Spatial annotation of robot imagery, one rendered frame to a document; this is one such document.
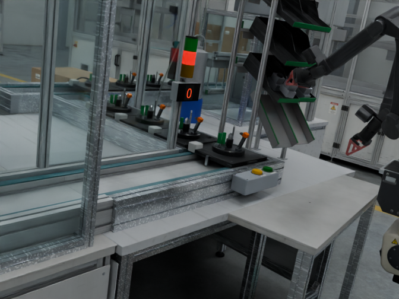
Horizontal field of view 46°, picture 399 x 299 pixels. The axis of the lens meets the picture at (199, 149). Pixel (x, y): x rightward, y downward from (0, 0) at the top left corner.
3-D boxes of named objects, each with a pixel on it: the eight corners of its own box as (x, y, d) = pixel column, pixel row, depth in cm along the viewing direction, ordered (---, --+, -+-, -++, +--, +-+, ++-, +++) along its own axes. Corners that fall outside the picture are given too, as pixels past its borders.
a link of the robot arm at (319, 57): (325, 73, 178) (342, 63, 181) (311, 47, 177) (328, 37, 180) (309, 80, 190) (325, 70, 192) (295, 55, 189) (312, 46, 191)
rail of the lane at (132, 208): (280, 184, 201) (285, 159, 198) (113, 232, 136) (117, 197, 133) (269, 179, 204) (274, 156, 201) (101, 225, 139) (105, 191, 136)
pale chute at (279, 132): (291, 147, 214) (298, 142, 211) (272, 148, 206) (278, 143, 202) (269, 95, 223) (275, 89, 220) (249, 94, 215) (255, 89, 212)
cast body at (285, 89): (293, 98, 204) (301, 85, 200) (285, 96, 202) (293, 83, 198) (284, 88, 210) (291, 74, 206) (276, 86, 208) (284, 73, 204)
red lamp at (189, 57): (197, 65, 181) (199, 52, 180) (188, 64, 178) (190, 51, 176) (187, 63, 184) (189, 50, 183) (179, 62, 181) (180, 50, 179)
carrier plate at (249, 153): (266, 161, 199) (267, 156, 198) (231, 168, 181) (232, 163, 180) (223, 145, 214) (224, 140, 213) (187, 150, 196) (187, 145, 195)
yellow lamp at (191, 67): (195, 78, 183) (197, 65, 181) (186, 78, 179) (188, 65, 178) (186, 75, 186) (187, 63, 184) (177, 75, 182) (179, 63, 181)
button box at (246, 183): (276, 186, 185) (279, 171, 183) (244, 196, 169) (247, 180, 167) (262, 180, 189) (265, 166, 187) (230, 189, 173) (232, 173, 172)
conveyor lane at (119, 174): (262, 180, 201) (266, 158, 199) (100, 224, 139) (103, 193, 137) (212, 160, 219) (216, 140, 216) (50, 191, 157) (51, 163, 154)
